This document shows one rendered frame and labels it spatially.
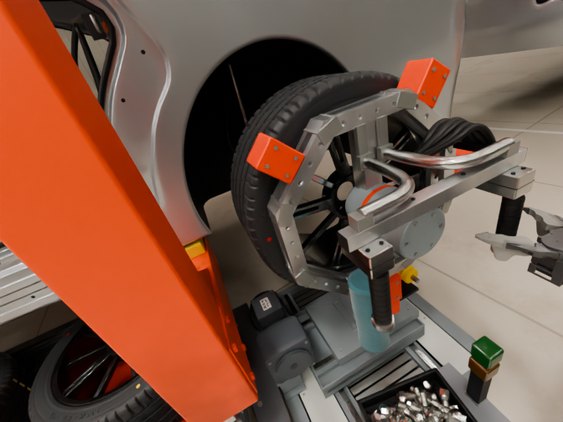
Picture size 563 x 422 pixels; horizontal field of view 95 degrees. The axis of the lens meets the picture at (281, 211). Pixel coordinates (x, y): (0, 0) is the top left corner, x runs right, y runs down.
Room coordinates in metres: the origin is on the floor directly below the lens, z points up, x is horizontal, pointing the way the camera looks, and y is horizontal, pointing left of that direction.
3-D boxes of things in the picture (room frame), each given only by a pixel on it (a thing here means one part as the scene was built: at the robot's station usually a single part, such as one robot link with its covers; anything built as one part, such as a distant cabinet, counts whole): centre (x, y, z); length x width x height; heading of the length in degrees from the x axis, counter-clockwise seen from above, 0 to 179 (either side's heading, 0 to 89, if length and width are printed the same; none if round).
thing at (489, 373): (0.26, -0.32, 0.59); 0.04 x 0.04 x 0.04; 14
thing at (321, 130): (0.59, -0.24, 0.85); 0.54 x 0.07 x 0.54; 104
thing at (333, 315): (0.75, -0.20, 0.32); 0.40 x 0.30 x 0.28; 104
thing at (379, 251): (0.35, -0.12, 0.93); 0.09 x 0.05 x 0.05; 14
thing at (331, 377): (0.74, -0.15, 0.13); 0.50 x 0.36 x 0.10; 104
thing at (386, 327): (0.32, -0.13, 0.83); 0.04 x 0.04 x 0.16
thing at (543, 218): (0.39, -0.52, 0.80); 0.09 x 0.03 x 0.06; 158
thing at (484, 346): (0.26, -0.32, 0.64); 0.04 x 0.04 x 0.04; 14
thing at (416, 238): (0.52, -0.26, 0.85); 0.21 x 0.14 x 0.14; 14
